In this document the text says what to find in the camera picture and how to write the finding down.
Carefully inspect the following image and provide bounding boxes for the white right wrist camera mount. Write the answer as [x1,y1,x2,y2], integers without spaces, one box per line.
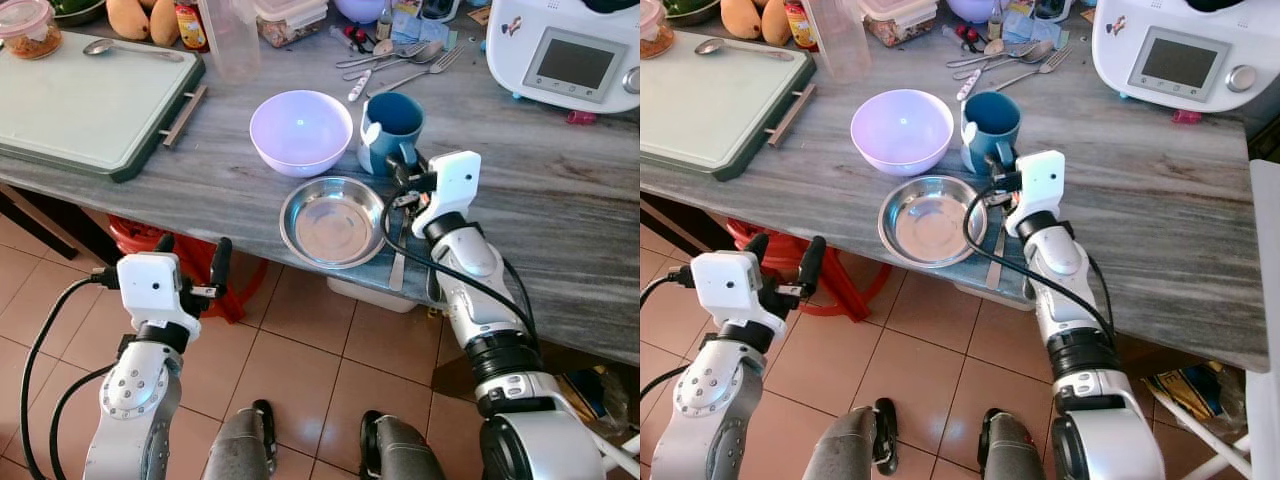
[1004,150,1067,237]
[412,150,484,237]

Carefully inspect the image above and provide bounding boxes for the metal table knife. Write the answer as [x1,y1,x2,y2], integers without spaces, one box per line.
[985,222,1007,292]
[387,208,408,294]

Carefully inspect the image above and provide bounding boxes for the bowl of green vegetables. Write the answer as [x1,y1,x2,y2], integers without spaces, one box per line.
[663,0,722,27]
[50,0,108,27]

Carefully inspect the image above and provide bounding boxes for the stainless steel plate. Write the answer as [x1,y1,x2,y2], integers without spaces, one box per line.
[279,176,390,271]
[878,175,990,270]

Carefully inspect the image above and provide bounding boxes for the small metal spoon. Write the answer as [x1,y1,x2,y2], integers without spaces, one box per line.
[945,38,1006,69]
[335,38,397,69]

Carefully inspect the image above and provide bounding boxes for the grey robot right leg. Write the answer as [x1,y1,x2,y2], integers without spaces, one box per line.
[977,407,1047,480]
[359,409,447,480]

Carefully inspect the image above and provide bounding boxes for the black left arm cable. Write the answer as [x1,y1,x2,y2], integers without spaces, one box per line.
[640,364,683,401]
[18,274,123,480]
[640,272,693,303]
[48,364,113,480]

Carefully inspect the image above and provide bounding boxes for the metal table spoon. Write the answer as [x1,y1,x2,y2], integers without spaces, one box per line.
[340,40,445,82]
[948,40,1056,81]

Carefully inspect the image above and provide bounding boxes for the large metal serving spoon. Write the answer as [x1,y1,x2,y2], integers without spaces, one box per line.
[694,37,797,62]
[83,38,187,64]

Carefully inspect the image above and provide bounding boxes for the white plastic tub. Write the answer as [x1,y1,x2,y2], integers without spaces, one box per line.
[327,275,418,314]

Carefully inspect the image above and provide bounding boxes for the light blue packet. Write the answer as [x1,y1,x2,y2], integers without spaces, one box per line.
[1000,10,1053,47]
[390,10,452,47]

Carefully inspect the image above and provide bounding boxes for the clear plastic pitcher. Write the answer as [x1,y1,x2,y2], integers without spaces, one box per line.
[803,0,872,85]
[197,0,264,85]

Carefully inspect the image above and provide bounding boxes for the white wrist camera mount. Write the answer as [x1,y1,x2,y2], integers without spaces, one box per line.
[690,250,787,337]
[1004,150,1067,237]
[412,150,484,237]
[117,252,202,337]

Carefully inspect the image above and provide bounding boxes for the dark printed bag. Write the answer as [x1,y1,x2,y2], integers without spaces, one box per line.
[558,364,633,433]
[1143,361,1248,433]

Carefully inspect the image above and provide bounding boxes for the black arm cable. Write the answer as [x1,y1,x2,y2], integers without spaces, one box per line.
[640,364,683,401]
[640,272,693,303]
[18,274,123,480]
[962,182,1119,343]
[48,364,113,480]
[379,184,543,343]

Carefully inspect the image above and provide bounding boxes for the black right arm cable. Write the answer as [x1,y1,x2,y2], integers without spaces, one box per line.
[962,182,1119,343]
[379,184,543,343]

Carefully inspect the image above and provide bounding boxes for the pale green cutting board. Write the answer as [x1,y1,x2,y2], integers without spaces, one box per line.
[640,30,818,182]
[0,30,210,184]

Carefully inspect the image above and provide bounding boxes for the blue ceramic mug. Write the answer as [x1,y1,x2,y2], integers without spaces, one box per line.
[358,92,427,179]
[960,91,1023,177]

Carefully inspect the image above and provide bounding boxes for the grey robot leg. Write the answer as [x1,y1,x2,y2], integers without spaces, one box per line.
[202,399,279,480]
[802,397,899,480]
[977,407,1047,480]
[359,409,447,480]

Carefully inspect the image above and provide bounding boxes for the yellow mango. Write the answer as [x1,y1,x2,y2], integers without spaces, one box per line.
[719,0,764,42]
[761,0,793,47]
[106,0,152,42]
[149,0,182,48]

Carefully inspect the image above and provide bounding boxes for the lavender plastic bowl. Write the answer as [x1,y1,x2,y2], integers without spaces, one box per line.
[249,90,355,179]
[851,89,957,178]

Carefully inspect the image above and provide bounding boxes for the red yellow sauce bottle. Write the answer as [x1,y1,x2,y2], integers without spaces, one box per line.
[175,0,210,52]
[784,0,820,52]

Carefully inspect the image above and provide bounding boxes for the grey robot left leg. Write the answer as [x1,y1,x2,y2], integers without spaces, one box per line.
[802,397,899,480]
[202,399,279,480]

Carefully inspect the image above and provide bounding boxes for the white kitchen appliance with screen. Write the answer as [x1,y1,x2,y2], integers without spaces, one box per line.
[486,0,641,115]
[1091,0,1264,114]

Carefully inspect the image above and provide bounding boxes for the red plastic stool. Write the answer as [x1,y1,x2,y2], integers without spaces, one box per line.
[724,218,883,318]
[107,214,268,324]

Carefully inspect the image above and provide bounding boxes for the purple round bowl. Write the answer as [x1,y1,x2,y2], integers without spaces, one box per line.
[334,0,388,24]
[945,0,1000,24]

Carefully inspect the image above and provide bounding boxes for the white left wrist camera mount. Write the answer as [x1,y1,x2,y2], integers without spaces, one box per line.
[117,252,202,337]
[690,250,787,337]

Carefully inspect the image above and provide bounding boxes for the metal fork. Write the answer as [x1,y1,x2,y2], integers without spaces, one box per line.
[994,47,1072,94]
[378,47,467,96]

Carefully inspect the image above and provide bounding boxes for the clear plastic food box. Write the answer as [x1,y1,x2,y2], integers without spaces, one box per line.
[253,0,330,49]
[860,0,940,49]

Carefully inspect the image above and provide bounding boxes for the red lidded food container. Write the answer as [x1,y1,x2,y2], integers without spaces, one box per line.
[640,0,677,60]
[0,0,64,60]

